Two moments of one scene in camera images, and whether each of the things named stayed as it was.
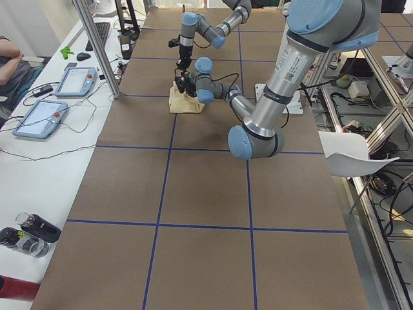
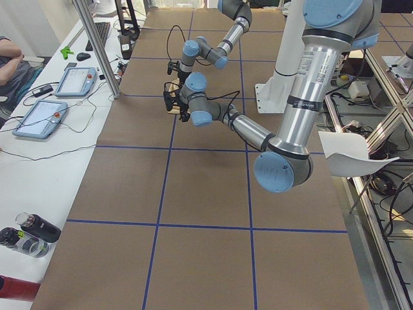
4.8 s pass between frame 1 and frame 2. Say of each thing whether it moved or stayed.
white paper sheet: stayed
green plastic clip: stayed
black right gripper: moved
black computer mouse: stayed
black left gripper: moved
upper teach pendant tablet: stayed
